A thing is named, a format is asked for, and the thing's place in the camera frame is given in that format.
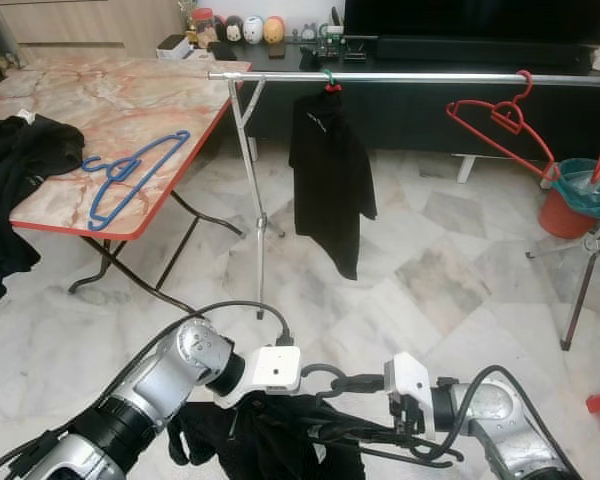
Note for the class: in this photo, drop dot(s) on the white round plush toy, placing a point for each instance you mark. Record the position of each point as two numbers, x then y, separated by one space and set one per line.
253 30

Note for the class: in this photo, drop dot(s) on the black plush toy white face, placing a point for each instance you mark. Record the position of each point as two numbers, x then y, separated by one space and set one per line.
233 30

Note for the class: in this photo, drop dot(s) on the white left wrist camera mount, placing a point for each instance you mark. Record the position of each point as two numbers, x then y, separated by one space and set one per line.
275 368

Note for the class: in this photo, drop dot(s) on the green hook hanger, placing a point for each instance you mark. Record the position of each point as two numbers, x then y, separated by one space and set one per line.
332 87

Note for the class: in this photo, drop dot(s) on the black garment yellow-green print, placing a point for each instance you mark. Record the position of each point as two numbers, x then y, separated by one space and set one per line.
270 440

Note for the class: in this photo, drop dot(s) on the green white gadget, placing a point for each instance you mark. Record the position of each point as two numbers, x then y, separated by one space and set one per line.
332 42

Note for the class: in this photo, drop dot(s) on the teal plastic bin liner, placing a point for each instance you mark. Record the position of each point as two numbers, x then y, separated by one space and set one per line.
575 180

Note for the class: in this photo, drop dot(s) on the crumpled black garment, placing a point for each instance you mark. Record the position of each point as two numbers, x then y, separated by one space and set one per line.
15 170

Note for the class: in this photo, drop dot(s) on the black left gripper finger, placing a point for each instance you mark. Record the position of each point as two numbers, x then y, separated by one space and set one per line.
360 382

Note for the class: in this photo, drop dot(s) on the blue plastic hanger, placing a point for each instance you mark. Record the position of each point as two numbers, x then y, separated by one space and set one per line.
140 181

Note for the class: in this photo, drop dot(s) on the red-lid jar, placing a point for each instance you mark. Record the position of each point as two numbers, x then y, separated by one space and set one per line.
203 28

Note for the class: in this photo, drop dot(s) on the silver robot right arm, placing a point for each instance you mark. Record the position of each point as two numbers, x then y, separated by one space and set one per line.
490 410

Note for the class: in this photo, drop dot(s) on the orange round plush toy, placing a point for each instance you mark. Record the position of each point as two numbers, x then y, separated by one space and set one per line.
274 30

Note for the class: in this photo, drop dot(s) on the dark grey plastic hanger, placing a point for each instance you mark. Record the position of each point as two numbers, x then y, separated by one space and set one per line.
323 367

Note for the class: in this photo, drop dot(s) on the red plastic bucket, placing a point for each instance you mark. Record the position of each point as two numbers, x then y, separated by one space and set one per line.
562 215

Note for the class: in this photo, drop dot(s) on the black television console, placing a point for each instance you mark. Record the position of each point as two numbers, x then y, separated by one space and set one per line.
410 115

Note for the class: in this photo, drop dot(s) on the silver metal clothes rack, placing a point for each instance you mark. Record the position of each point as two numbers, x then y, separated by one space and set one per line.
410 77

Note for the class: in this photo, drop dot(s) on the black flat television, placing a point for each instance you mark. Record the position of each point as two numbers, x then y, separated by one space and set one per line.
480 18

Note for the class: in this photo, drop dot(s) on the small white box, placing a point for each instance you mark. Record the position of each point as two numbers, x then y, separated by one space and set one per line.
173 48

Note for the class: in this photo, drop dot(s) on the small grey figurine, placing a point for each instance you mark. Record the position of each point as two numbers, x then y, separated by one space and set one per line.
309 33

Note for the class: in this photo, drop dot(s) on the black shirt small white logo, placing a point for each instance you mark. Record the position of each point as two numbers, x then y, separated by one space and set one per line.
330 170

